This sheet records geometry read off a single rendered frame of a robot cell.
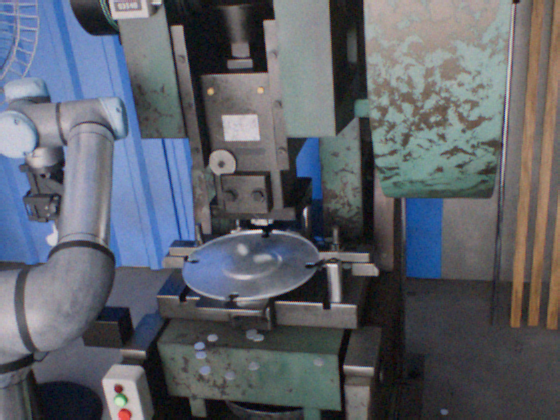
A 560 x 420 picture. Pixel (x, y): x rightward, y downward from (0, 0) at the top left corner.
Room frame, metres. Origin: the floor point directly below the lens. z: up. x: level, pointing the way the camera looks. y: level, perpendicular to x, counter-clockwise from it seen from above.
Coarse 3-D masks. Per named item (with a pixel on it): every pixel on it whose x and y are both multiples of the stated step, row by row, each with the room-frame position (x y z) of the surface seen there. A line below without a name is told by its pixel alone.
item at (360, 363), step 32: (384, 224) 1.55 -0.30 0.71; (384, 256) 1.53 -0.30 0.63; (384, 288) 1.39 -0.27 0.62; (384, 320) 1.30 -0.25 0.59; (352, 352) 1.13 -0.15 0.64; (384, 352) 1.34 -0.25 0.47; (352, 384) 1.06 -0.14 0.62; (384, 384) 1.24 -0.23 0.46; (416, 384) 1.74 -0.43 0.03; (352, 416) 1.06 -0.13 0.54; (384, 416) 1.39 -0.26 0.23; (416, 416) 1.59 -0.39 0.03
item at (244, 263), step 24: (216, 240) 1.41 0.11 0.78; (240, 240) 1.40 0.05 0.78; (264, 240) 1.39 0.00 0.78; (288, 240) 1.37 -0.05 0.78; (192, 264) 1.31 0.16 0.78; (216, 264) 1.30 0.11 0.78; (240, 264) 1.28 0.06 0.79; (264, 264) 1.27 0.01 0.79; (288, 264) 1.27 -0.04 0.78; (192, 288) 1.21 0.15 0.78; (216, 288) 1.20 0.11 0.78; (240, 288) 1.19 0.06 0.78; (264, 288) 1.18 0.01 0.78; (288, 288) 1.17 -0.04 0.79
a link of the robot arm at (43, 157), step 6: (36, 150) 1.26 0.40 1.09; (42, 150) 1.26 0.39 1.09; (48, 150) 1.26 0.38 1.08; (54, 150) 1.27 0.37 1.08; (60, 150) 1.28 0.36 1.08; (30, 156) 1.26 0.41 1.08; (36, 156) 1.26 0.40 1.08; (42, 156) 1.26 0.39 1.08; (48, 156) 1.26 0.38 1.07; (54, 156) 1.27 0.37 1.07; (60, 156) 1.28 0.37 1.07; (30, 162) 1.26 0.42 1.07; (36, 162) 1.26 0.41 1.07; (42, 162) 1.26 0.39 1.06; (48, 162) 1.26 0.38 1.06; (54, 162) 1.27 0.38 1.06
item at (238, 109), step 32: (224, 64) 1.41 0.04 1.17; (256, 64) 1.37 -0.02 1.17; (224, 96) 1.34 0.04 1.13; (256, 96) 1.32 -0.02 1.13; (224, 128) 1.34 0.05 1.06; (256, 128) 1.32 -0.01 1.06; (224, 160) 1.33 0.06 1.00; (256, 160) 1.32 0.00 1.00; (224, 192) 1.31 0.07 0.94; (256, 192) 1.28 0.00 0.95; (288, 192) 1.34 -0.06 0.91
